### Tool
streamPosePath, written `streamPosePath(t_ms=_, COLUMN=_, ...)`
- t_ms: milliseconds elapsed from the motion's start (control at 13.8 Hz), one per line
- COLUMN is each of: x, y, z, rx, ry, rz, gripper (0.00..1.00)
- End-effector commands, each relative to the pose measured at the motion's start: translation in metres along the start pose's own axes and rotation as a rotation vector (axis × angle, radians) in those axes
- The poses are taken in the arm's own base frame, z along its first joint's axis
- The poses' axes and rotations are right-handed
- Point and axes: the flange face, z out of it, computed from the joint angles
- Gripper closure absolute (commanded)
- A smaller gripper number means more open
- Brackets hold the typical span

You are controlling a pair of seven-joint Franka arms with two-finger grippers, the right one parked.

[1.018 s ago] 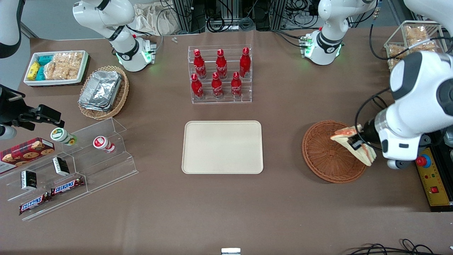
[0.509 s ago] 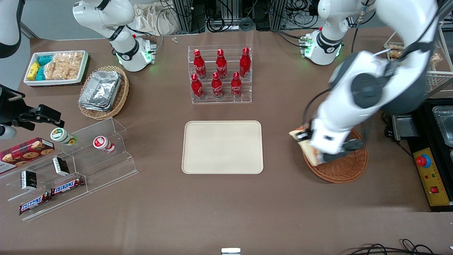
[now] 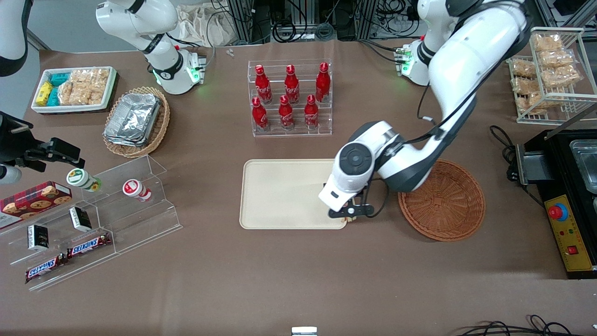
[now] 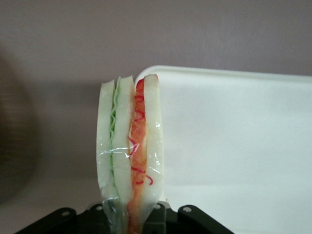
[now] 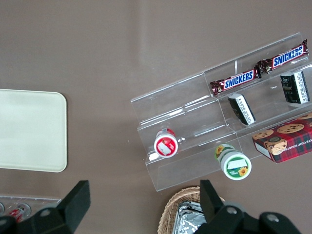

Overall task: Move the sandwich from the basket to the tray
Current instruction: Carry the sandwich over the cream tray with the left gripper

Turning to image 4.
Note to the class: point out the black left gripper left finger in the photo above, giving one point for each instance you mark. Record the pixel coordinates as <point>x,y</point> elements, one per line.
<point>80,221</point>

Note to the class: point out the round brown wicker basket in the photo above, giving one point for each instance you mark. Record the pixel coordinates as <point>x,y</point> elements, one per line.
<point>17,126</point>

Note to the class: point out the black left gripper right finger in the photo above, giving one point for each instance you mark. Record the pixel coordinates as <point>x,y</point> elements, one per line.
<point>170,221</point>

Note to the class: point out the triangle sandwich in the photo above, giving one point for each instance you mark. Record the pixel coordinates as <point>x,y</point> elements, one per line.
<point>131,136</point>

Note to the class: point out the cream plastic tray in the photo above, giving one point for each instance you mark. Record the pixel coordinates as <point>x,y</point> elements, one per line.
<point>231,146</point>

